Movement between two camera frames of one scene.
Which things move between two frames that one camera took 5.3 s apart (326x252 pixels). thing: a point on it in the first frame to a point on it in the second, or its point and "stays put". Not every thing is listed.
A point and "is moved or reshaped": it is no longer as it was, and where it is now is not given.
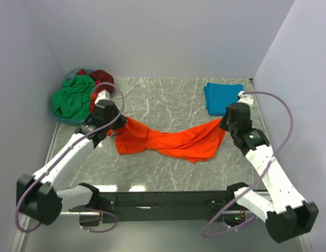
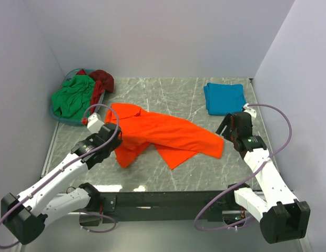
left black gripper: (121, 123) to (117, 144)
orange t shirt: (195, 142) is moved or reshaped
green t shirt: (73, 99) stays put
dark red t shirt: (103, 81) stays put
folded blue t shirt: (218, 96) stays put
